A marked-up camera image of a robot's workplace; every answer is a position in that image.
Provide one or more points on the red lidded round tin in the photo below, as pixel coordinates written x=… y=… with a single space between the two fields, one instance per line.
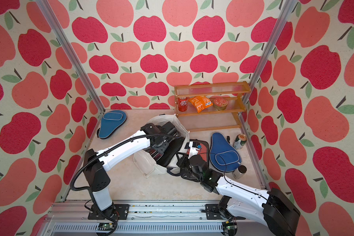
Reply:
x=220 y=104

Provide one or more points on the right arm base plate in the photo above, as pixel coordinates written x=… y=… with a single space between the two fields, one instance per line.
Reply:
x=217 y=212

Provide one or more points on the blue paddle case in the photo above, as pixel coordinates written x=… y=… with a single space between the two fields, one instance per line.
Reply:
x=223 y=156
x=110 y=122

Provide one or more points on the wooden two-tier shelf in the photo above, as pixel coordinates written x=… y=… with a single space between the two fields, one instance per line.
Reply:
x=210 y=118

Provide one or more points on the small black-capped jar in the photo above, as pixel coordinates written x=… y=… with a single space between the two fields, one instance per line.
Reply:
x=239 y=172

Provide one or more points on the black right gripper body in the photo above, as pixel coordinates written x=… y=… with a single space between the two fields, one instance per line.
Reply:
x=186 y=163

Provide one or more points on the maroon paddle case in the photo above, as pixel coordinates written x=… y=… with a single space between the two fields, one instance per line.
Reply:
x=161 y=158

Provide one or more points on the red soda can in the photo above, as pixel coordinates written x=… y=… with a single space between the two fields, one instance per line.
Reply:
x=182 y=104

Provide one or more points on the white canvas tote bag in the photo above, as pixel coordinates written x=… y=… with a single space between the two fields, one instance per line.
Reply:
x=143 y=160

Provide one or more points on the aluminium front rail frame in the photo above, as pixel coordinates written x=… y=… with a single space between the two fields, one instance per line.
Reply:
x=150 y=218

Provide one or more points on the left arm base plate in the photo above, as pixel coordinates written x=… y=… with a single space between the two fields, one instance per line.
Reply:
x=115 y=211

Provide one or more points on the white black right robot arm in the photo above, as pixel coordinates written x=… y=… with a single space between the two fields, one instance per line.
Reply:
x=270 y=208

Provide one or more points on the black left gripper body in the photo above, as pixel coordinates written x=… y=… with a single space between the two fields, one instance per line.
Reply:
x=163 y=146

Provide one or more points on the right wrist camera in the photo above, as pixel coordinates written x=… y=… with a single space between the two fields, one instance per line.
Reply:
x=194 y=148

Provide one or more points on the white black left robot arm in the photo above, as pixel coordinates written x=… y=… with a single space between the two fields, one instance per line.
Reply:
x=93 y=175

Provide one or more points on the orange snack bag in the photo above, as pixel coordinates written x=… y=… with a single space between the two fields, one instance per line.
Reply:
x=200 y=103

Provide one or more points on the green label drink can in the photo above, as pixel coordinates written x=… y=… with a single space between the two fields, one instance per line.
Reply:
x=240 y=141

